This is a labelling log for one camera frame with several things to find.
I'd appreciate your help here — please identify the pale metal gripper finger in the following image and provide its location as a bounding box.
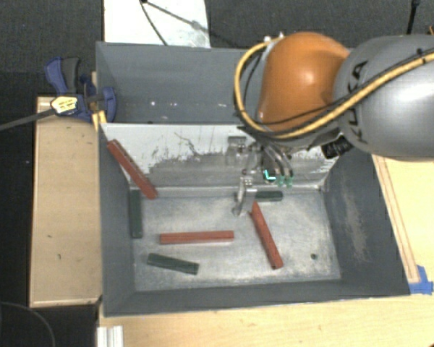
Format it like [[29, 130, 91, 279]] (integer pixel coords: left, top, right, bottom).
[[244, 187, 259, 215], [232, 178, 255, 218]]

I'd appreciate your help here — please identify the dark green flat block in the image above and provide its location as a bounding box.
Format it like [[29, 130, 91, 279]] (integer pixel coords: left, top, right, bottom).
[[255, 190, 284, 203], [146, 252, 200, 276], [129, 189, 145, 239]]

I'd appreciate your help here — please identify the red-brown flat block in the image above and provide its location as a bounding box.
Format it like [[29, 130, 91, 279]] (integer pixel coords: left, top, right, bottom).
[[106, 139, 159, 200], [249, 200, 285, 270], [159, 230, 236, 246]]

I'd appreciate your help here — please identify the grey metal bin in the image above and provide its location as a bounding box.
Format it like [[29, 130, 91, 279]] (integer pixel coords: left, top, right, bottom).
[[95, 40, 412, 318]]

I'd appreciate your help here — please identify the pale wood board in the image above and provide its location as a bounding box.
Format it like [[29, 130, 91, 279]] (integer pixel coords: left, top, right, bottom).
[[29, 95, 103, 309]]

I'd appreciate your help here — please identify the black cylinder on white bracket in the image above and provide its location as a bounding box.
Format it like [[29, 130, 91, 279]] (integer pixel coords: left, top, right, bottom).
[[320, 135, 352, 160]]

